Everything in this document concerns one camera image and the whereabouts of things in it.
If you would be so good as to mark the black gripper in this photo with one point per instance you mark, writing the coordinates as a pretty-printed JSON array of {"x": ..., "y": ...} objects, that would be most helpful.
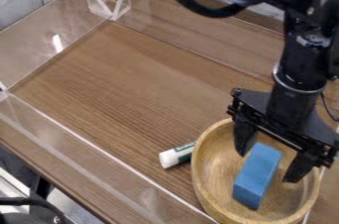
[{"x": 313, "y": 137}]

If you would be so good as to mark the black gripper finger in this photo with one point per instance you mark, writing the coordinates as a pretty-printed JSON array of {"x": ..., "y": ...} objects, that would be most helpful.
[{"x": 301, "y": 162}]

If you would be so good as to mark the blue rectangular block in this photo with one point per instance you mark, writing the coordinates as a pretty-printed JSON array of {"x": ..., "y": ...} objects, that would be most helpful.
[{"x": 254, "y": 177}]

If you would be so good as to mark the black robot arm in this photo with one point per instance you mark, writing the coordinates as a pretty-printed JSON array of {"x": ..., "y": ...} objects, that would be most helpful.
[{"x": 284, "y": 113}]

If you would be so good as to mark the brown wooden bowl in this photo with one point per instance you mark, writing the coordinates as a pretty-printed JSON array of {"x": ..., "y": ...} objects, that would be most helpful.
[{"x": 214, "y": 166}]

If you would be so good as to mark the white green glue stick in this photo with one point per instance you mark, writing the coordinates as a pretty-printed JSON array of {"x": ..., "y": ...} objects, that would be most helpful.
[{"x": 176, "y": 155}]

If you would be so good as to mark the black metal stand base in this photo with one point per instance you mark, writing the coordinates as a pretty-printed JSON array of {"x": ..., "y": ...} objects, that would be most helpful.
[{"x": 44, "y": 213}]

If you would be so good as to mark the clear acrylic barrier wall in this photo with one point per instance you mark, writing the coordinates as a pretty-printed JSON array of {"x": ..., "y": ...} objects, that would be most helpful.
[{"x": 104, "y": 93}]

